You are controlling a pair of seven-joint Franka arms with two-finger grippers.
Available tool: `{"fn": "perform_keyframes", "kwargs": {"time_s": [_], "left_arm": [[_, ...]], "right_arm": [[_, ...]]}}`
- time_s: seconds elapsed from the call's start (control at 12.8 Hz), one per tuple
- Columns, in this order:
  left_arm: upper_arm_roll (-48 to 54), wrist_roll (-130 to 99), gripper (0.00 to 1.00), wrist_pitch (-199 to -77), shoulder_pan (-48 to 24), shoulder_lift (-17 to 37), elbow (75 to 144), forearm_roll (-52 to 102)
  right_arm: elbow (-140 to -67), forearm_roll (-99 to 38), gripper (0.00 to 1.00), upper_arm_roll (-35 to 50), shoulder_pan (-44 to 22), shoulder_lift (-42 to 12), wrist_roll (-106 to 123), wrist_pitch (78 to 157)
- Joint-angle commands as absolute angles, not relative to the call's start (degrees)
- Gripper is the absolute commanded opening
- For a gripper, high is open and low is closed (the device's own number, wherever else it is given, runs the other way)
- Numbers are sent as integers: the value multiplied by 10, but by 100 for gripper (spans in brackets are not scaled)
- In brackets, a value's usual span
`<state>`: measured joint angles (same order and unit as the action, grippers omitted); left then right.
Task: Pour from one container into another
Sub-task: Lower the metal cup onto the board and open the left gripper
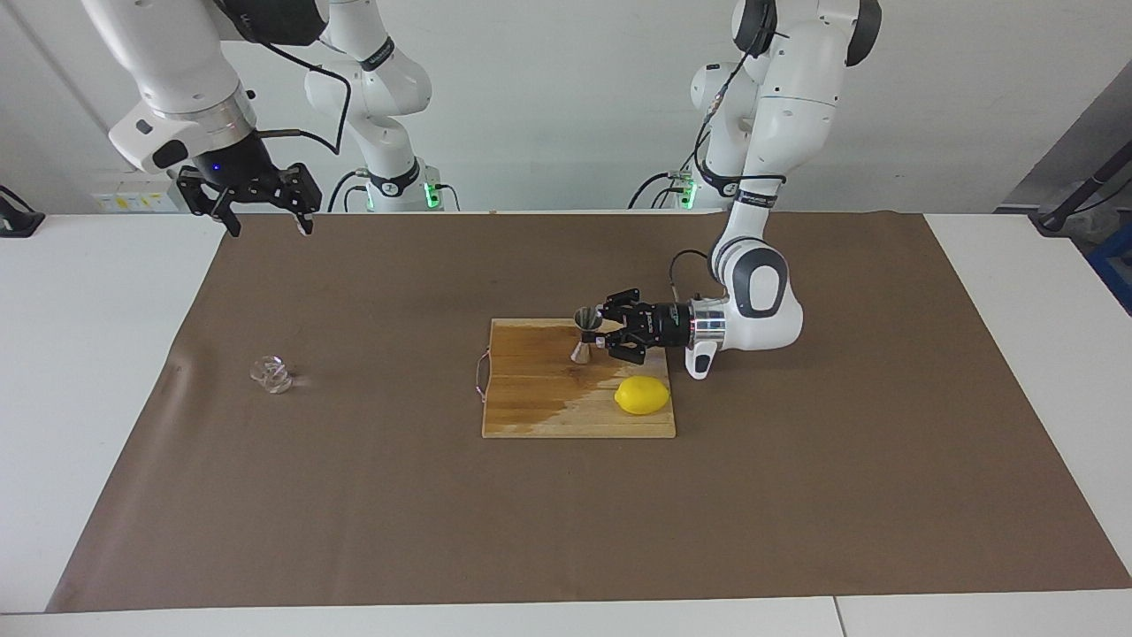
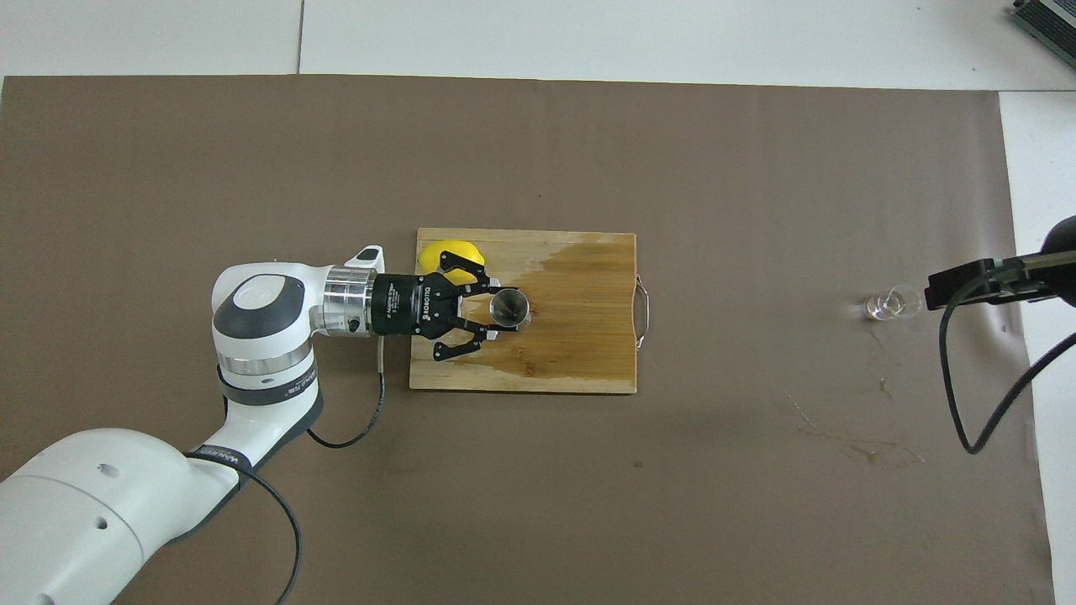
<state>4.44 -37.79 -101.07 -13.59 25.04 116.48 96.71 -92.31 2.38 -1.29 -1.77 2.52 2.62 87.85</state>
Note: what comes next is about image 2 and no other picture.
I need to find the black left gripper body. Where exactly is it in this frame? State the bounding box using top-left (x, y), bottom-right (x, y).
top-left (372, 273), bottom-right (464, 339)

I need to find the wooden cutting board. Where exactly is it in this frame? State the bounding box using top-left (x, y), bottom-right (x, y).
top-left (409, 227), bottom-right (651, 395)

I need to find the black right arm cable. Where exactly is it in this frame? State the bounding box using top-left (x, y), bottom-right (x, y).
top-left (939, 256), bottom-right (1076, 455)

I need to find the brown paper table mat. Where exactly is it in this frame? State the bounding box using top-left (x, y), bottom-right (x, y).
top-left (0, 74), bottom-right (1056, 605)

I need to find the small clear glass beaker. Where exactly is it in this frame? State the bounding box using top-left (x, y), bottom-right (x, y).
top-left (866, 284), bottom-right (923, 322)

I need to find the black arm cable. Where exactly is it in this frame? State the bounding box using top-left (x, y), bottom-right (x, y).
top-left (231, 334), bottom-right (387, 605)
top-left (939, 256), bottom-right (1076, 455)

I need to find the steel double jigger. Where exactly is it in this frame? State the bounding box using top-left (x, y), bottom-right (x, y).
top-left (490, 288), bottom-right (531, 329)

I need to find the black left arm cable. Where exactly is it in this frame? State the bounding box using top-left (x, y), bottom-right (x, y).
top-left (231, 334), bottom-right (387, 605)

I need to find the grey ribbed metal device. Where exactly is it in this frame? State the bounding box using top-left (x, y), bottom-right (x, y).
top-left (1009, 0), bottom-right (1076, 70)

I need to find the yellow lemon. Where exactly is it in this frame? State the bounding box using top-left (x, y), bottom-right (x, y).
top-left (418, 239), bottom-right (487, 285)

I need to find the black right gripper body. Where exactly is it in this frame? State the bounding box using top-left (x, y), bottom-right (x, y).
top-left (1041, 214), bottom-right (1076, 305)

